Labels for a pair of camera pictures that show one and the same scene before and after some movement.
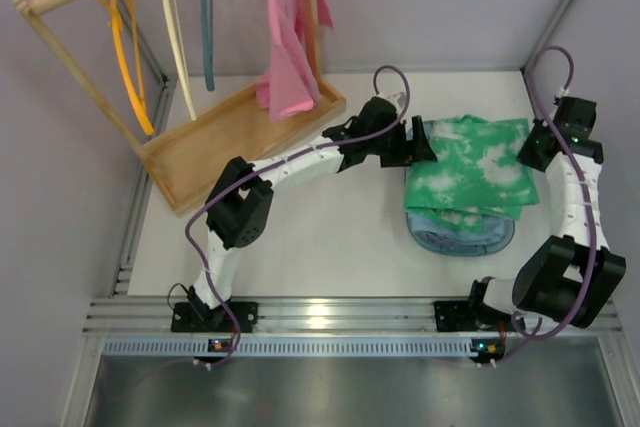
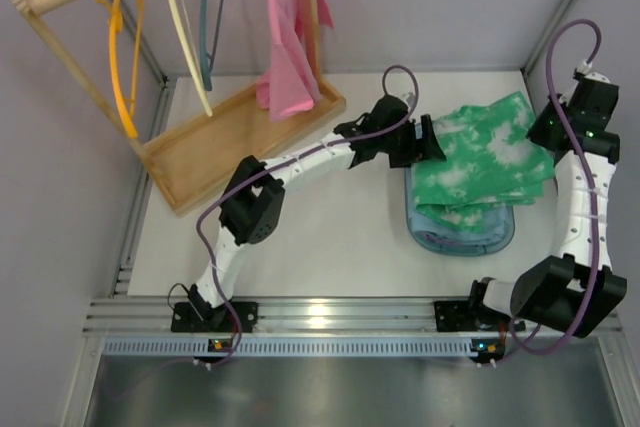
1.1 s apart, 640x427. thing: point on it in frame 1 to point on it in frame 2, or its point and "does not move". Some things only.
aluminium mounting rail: (124, 316) does not move
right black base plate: (457, 316) does not move
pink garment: (288, 85) does not move
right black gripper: (532, 148) to (542, 128)
